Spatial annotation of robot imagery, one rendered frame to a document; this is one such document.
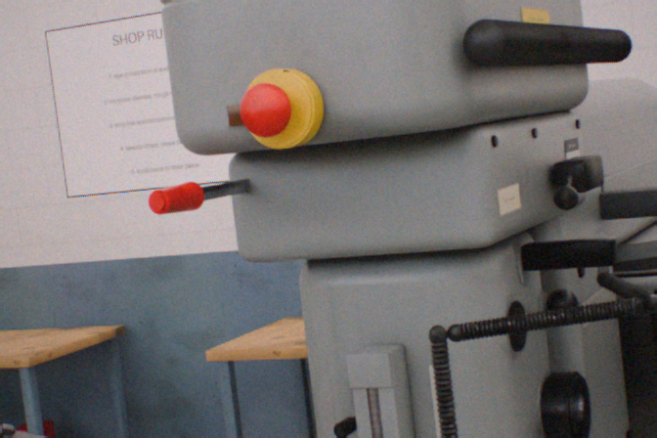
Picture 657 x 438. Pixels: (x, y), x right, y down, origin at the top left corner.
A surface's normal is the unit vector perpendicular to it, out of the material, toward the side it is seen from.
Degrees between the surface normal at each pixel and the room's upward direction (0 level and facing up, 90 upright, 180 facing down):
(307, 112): 90
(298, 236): 90
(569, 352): 90
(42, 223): 90
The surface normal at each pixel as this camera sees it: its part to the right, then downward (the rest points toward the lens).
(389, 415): -0.42, 0.11
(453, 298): 0.06, 0.07
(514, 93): 0.91, 0.08
